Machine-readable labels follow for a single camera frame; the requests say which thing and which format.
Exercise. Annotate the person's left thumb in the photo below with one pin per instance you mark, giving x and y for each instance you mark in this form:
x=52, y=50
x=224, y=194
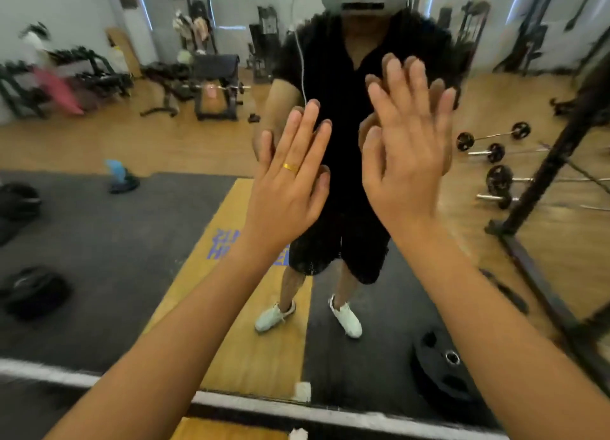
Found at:
x=321, y=187

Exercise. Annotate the small black floor item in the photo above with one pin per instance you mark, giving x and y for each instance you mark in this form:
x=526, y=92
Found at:
x=254, y=118

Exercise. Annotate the person's left middle finger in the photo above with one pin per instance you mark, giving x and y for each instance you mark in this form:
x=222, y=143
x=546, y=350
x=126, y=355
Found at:
x=306, y=134

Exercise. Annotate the black weight bench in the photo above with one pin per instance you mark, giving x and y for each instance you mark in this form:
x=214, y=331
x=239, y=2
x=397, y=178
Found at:
x=167, y=72

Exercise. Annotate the person's right middle finger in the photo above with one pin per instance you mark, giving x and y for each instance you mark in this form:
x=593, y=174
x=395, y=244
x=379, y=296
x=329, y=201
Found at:
x=400, y=94

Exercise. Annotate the person's right hand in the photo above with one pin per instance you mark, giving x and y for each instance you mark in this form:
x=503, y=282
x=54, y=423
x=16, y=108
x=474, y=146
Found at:
x=410, y=177

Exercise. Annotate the chrome curl bar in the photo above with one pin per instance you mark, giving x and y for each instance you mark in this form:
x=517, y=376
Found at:
x=236, y=89

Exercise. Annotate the person's right little finger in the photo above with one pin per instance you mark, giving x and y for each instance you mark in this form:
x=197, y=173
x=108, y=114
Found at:
x=444, y=115

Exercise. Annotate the white paper scrap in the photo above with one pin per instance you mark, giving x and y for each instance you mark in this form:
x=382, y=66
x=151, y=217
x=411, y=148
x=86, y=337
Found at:
x=302, y=391
x=298, y=435

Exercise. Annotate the black dumbbell rack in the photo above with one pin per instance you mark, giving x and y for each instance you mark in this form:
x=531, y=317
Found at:
x=97, y=78

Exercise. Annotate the short barbell with black plates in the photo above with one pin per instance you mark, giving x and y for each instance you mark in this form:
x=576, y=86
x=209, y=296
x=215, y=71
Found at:
x=519, y=130
x=495, y=152

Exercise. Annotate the wooden lifting platform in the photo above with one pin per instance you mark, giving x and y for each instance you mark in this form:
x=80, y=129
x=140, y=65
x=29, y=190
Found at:
x=248, y=349

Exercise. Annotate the blue and black gym item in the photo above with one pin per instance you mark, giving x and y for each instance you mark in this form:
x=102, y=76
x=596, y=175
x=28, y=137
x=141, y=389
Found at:
x=121, y=177

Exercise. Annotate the black weight stack machine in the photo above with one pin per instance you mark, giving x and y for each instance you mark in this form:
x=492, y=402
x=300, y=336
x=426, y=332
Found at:
x=264, y=44

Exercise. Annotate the person's right thumb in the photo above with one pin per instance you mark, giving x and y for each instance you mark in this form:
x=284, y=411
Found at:
x=372, y=153

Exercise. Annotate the wooden board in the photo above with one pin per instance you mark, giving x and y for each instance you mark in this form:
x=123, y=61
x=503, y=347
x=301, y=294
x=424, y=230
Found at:
x=123, y=49

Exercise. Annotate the person's left forearm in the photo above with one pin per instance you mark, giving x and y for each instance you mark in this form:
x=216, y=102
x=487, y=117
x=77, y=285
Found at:
x=181, y=349

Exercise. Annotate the person's right forearm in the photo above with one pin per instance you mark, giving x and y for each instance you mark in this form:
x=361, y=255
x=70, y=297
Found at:
x=495, y=349

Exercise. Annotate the black squat rack frame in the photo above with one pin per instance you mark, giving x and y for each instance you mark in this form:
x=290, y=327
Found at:
x=557, y=153

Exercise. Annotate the person's left hand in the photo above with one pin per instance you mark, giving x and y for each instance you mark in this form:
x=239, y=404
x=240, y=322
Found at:
x=286, y=201

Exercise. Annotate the black preacher curl bench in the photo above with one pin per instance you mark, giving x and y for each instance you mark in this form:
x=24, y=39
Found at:
x=217, y=68

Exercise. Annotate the black weight plate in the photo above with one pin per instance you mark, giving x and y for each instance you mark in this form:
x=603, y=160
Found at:
x=443, y=377
x=19, y=200
x=33, y=292

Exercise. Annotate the black pulley gym machine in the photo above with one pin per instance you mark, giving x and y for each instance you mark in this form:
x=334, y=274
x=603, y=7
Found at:
x=538, y=25

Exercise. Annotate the person's left little finger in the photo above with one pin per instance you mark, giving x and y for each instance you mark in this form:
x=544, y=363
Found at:
x=264, y=153

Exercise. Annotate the large wall mirror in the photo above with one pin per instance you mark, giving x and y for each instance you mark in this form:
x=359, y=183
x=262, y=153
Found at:
x=143, y=144

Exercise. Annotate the white sneaker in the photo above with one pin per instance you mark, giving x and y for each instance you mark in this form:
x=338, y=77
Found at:
x=347, y=318
x=271, y=316

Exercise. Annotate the long barbell with black plates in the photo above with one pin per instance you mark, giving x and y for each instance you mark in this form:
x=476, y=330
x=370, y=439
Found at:
x=504, y=200
x=499, y=178

